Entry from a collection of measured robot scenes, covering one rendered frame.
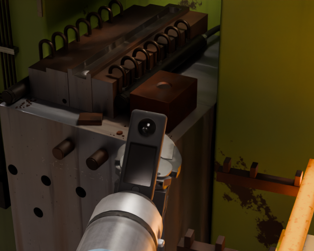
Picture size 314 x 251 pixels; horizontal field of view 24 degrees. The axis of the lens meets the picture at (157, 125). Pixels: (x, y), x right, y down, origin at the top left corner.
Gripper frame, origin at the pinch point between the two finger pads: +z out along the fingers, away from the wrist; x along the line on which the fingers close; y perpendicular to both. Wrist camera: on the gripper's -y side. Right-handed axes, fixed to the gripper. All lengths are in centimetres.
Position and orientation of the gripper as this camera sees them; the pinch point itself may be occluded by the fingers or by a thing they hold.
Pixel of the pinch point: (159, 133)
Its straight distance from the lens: 108.3
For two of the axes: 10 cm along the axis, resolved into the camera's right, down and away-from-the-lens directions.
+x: 9.8, 1.9, -1.0
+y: -1.2, 8.7, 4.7
